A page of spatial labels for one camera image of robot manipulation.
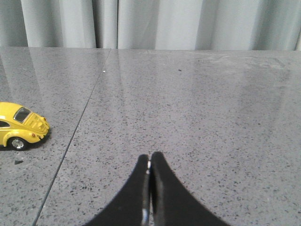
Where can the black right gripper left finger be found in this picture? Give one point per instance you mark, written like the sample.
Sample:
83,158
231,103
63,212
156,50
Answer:
131,206

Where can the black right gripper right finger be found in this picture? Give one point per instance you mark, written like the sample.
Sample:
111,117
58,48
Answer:
172,203

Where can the yellow toy beetle car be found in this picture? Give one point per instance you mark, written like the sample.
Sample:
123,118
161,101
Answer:
19,126

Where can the grey pleated curtain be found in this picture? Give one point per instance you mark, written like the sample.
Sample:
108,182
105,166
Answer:
152,24

